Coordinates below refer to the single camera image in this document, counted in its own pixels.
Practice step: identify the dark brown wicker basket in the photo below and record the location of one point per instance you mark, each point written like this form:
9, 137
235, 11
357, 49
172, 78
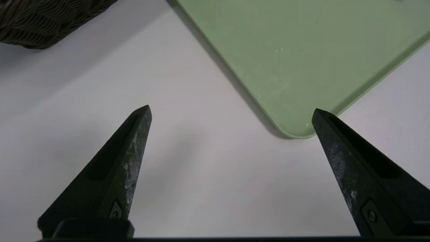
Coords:
40, 20

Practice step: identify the pale green plastic tray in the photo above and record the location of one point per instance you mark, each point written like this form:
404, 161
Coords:
295, 60

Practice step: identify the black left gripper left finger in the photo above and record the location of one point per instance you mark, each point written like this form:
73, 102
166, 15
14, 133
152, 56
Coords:
111, 174

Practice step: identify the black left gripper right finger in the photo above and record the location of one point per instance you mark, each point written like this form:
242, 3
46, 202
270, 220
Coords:
369, 181

